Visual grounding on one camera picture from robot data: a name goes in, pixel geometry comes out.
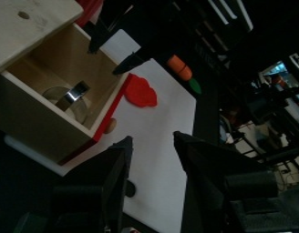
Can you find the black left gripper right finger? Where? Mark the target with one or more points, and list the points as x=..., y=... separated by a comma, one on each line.
x=208, y=176

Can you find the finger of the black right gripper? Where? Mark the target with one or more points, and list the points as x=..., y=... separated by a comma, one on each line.
x=129, y=63
x=97, y=36

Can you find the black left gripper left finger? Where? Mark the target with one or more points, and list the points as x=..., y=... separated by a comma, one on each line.
x=94, y=182

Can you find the flat red dough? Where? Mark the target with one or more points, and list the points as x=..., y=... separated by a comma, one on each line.
x=140, y=92

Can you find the light wooden drawer cabinet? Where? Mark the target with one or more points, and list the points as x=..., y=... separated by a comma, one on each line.
x=25, y=27

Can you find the wooden drawer with red front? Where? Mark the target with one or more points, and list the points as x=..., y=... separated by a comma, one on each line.
x=37, y=127

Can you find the orange toy carrot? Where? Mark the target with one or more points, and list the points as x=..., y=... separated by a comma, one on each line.
x=179, y=67

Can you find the green toy piece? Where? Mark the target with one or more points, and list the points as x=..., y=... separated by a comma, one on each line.
x=195, y=86

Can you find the white cutting board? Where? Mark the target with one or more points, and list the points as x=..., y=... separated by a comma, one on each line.
x=156, y=136

